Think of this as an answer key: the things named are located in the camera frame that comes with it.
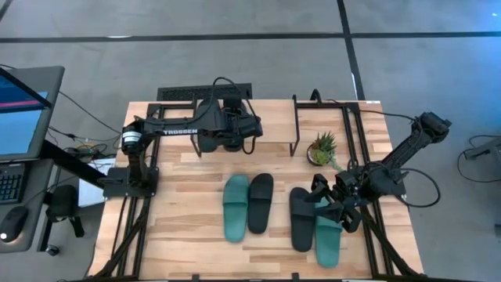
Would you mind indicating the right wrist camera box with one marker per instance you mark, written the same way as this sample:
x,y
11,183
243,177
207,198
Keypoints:
x,y
346,182

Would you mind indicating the black rubber slide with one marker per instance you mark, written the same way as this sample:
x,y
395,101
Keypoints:
x,y
234,147
204,145
260,211
301,231

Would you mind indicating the grey-framed monitor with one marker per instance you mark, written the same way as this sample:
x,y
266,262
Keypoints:
x,y
51,117

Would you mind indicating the black caster wheel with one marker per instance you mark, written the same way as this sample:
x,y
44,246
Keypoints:
x,y
52,250

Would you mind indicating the black metal table frame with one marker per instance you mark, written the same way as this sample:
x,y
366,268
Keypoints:
x,y
332,105

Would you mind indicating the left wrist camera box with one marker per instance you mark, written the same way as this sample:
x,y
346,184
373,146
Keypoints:
x,y
233,102

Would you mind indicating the white sheet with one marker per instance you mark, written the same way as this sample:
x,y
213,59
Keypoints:
x,y
89,194

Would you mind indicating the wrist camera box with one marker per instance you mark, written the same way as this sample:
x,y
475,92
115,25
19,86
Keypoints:
x,y
233,102
346,182

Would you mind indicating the black keyboard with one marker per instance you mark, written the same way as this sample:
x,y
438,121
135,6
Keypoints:
x,y
11,187

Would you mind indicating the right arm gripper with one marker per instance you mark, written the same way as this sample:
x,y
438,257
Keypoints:
x,y
352,221

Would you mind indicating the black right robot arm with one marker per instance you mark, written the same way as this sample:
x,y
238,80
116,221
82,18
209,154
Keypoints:
x,y
411,145

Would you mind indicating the potted succulent plant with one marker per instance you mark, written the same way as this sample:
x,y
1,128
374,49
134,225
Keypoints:
x,y
323,150

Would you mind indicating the black power strip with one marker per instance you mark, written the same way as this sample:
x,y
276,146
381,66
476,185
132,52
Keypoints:
x,y
84,152

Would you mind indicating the green rubber slide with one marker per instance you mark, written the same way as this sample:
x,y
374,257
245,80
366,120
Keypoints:
x,y
328,246
236,219

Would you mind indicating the black computer mouse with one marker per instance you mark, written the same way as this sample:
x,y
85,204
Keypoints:
x,y
13,223

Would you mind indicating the black-edged tilted screen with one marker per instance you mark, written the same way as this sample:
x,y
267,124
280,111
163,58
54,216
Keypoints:
x,y
19,94

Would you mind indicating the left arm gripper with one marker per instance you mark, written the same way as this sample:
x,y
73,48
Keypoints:
x,y
248,128

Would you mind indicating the black floor vent grille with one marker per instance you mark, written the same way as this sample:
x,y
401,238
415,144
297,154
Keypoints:
x,y
184,92

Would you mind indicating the wooden shelf with black frame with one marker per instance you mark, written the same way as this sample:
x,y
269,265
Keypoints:
x,y
278,121

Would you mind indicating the grey floor device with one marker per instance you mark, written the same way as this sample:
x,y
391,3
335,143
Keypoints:
x,y
487,149

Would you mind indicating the grey side desk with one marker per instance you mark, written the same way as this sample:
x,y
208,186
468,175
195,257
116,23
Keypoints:
x,y
35,211

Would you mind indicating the black desk support beam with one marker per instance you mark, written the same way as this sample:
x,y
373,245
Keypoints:
x,y
66,161

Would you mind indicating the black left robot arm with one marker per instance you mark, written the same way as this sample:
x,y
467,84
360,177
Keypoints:
x,y
176,131

